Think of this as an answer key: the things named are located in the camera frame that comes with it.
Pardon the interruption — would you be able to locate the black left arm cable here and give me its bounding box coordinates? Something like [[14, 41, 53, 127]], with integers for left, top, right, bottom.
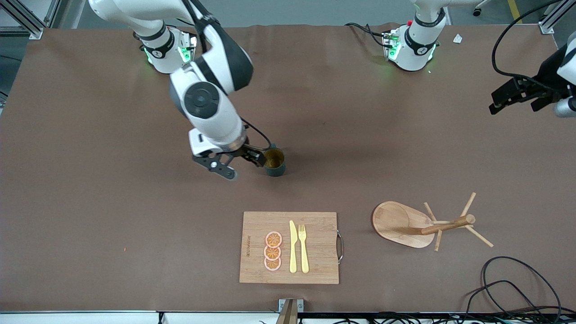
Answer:
[[345, 0, 563, 89]]

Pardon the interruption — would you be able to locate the wooden mug tree stand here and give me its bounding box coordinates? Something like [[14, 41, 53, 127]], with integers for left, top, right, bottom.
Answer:
[[372, 192, 495, 252]]

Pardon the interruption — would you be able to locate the black loose cable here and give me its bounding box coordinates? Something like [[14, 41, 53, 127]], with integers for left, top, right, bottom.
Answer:
[[481, 256, 563, 324], [463, 280, 547, 324]]

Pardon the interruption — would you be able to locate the grey metal bracket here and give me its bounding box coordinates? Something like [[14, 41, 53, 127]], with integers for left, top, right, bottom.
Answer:
[[275, 298, 305, 324]]

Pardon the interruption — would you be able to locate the wooden cutting board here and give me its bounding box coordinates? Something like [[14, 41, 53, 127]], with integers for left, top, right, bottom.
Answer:
[[239, 211, 345, 285]]

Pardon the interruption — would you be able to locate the dark teal cup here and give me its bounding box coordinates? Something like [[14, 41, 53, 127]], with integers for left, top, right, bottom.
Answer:
[[263, 144, 287, 178]]

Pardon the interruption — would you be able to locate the aluminium frame profile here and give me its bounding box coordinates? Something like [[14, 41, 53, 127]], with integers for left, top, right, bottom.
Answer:
[[0, 0, 62, 41], [538, 0, 567, 35]]

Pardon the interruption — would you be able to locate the yellow plastic knife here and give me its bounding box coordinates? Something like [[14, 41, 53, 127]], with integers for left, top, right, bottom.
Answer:
[[289, 220, 298, 274]]

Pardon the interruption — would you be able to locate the yellow plastic fork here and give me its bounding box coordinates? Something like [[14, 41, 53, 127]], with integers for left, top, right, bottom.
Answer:
[[298, 224, 311, 275]]

